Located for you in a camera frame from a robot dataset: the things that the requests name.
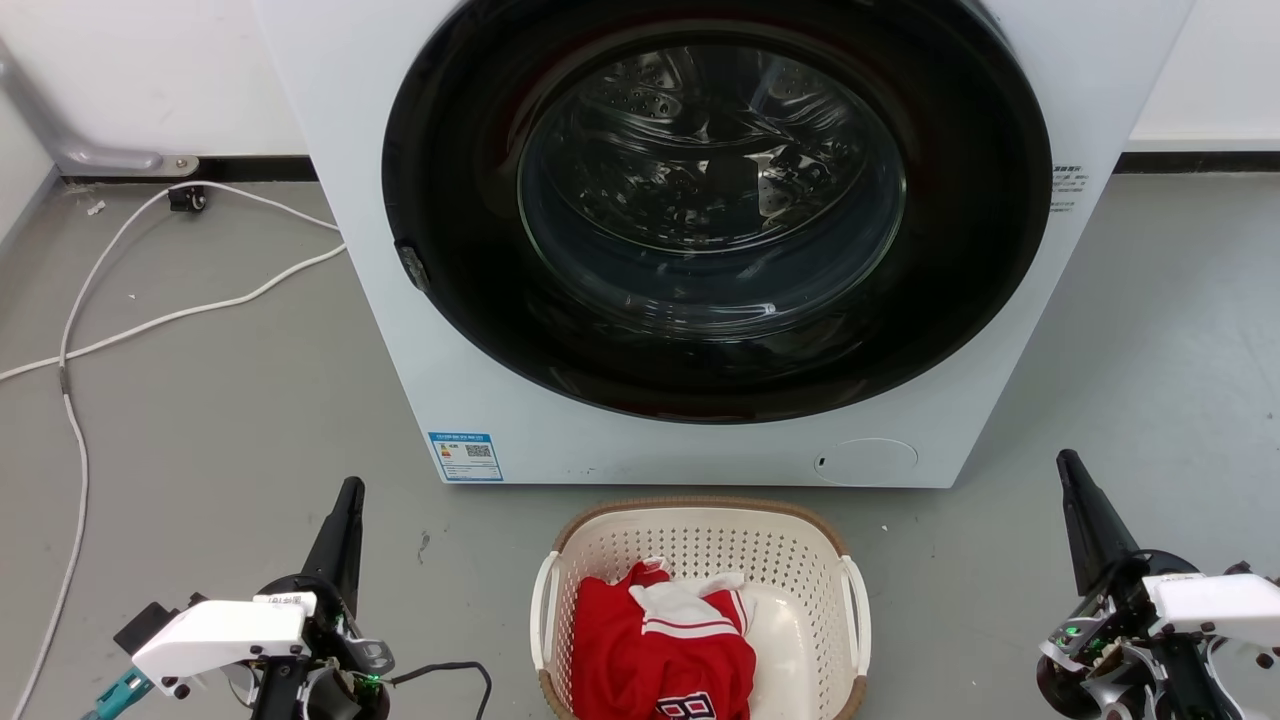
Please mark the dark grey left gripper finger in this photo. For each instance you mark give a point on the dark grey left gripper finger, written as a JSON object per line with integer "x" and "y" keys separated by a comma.
{"x": 338, "y": 545}

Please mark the white front-load washing machine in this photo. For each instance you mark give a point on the white front-load washing machine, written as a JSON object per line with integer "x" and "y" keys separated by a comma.
{"x": 700, "y": 450}

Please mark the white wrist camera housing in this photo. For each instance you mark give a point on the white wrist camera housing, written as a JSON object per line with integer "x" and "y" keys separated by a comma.
{"x": 1215, "y": 605}
{"x": 215, "y": 638}

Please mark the blue energy label sticker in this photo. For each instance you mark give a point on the blue energy label sticker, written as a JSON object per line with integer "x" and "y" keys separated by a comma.
{"x": 465, "y": 456}

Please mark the grey metal floor bracket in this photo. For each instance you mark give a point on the grey metal floor bracket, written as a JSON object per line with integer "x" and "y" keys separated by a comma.
{"x": 70, "y": 150}

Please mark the small black caster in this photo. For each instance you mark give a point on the small black caster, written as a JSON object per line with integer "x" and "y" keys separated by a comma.
{"x": 187, "y": 199}

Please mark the red and white jersey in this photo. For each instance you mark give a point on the red and white jersey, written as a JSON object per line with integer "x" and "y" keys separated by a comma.
{"x": 640, "y": 650}

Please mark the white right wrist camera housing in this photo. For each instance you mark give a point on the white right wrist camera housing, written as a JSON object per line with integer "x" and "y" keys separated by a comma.
{"x": 1215, "y": 605}

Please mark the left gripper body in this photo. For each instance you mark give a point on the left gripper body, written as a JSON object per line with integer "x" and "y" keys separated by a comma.
{"x": 340, "y": 640}

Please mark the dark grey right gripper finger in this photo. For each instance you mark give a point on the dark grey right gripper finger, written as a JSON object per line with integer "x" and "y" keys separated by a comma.
{"x": 1092, "y": 530}

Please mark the black round washer door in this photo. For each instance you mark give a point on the black round washer door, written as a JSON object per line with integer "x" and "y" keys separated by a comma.
{"x": 960, "y": 260}

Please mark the white plastic laundry basket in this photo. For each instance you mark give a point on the white plastic laundry basket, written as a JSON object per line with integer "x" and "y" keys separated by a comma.
{"x": 800, "y": 600}

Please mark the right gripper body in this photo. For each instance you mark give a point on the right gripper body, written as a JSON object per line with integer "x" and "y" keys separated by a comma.
{"x": 1110, "y": 650}

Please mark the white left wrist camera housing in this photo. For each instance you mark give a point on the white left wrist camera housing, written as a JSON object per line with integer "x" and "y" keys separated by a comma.
{"x": 215, "y": 638}

